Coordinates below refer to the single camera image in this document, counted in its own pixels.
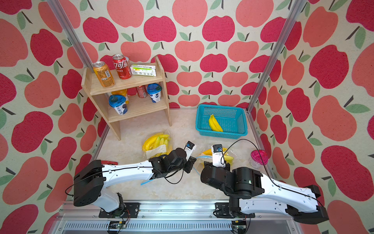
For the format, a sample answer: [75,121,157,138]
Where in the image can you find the red Krax chips bag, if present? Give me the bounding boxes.
[101,160,118,165]

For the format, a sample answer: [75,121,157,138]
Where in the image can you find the right aluminium corner post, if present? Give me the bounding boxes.
[246,0,307,116]

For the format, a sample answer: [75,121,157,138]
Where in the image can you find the yellow banana bunch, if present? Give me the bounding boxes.
[201,148,234,165]
[142,133,172,160]

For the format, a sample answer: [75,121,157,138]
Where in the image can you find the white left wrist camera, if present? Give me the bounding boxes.
[184,141,196,161]

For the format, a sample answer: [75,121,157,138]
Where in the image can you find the red cola can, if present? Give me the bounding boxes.
[113,54,131,80]

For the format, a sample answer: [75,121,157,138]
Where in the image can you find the aluminium corner post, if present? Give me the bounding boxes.
[47,0,93,72]
[246,0,307,116]

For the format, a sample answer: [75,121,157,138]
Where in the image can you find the yellow container on shelf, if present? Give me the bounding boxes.
[112,89,129,103]

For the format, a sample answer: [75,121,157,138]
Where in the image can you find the orange drink can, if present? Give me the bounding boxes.
[93,61,115,88]

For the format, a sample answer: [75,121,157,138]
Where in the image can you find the blue lid yogurt cup back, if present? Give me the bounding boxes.
[147,83,162,103]

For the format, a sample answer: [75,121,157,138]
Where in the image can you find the wooden two-tier shelf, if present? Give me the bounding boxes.
[81,56,172,141]

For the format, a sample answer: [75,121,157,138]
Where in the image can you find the small red can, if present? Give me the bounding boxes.
[136,85,148,98]

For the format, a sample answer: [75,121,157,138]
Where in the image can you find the blue lid yogurt cup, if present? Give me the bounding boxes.
[147,83,162,103]
[109,95,128,115]

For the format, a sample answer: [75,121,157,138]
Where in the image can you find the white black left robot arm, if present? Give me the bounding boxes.
[72,142,196,214]

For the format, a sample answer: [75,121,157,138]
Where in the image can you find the black camera cable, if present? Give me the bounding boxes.
[220,138,275,188]

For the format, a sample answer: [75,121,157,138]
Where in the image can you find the teal plastic basket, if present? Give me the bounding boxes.
[195,104,248,139]

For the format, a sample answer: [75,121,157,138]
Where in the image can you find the yellow bananas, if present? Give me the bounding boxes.
[208,115,223,132]

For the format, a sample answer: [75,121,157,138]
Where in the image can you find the left aluminium corner post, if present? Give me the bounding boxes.
[47,0,93,72]

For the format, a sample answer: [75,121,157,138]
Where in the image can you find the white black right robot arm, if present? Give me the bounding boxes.
[201,162,329,224]

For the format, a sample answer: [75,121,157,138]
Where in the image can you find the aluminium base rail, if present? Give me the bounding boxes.
[48,200,303,234]

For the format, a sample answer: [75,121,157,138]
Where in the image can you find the blue lid yogurt cup front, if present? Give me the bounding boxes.
[109,95,128,115]

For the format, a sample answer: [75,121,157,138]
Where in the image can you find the pink lid plastic jar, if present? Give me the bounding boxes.
[250,150,269,169]

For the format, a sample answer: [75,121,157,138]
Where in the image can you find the white green box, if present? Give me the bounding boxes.
[130,64,157,77]

